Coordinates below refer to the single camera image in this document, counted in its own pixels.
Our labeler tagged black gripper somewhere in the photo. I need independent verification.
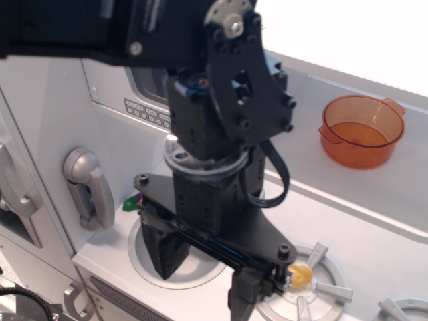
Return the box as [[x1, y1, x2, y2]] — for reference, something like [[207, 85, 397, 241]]
[[134, 152, 296, 321]]

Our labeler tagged white microwave door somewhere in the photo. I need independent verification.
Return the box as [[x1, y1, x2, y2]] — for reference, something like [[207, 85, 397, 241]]
[[82, 59, 171, 134]]

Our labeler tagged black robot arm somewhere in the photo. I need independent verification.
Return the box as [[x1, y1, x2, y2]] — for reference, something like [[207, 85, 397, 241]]
[[1, 1, 296, 320]]

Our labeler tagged round grey sink basin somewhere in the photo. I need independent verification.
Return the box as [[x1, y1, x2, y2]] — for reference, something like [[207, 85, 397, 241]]
[[128, 220, 225, 290]]

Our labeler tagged yellow toy potato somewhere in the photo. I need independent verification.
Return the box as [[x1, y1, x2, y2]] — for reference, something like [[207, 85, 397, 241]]
[[288, 263, 313, 288]]

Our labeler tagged purple toy eggplant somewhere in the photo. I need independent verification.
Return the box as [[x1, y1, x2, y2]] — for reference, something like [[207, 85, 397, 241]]
[[122, 193, 142, 212]]

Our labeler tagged grey stove burner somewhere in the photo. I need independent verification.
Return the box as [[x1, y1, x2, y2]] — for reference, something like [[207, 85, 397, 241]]
[[257, 242, 353, 321], [374, 296, 427, 320]]

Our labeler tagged grey toy telephone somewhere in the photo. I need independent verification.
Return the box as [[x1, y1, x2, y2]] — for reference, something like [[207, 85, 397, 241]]
[[63, 148, 115, 233]]

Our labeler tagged orange transparent plastic pot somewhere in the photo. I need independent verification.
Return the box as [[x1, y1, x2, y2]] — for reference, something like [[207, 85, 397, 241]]
[[319, 95, 405, 169]]

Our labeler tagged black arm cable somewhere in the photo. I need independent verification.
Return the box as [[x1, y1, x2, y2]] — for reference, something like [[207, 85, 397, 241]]
[[241, 139, 290, 210]]

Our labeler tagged grey oven handle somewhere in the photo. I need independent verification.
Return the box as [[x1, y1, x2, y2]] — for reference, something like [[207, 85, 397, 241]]
[[63, 284, 92, 321]]

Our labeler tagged black braided cable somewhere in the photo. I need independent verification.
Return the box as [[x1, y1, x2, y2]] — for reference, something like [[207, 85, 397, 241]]
[[0, 286, 56, 321]]

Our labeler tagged grey fridge handle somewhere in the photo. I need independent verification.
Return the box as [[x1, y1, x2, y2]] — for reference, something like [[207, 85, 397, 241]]
[[1, 144, 37, 218]]

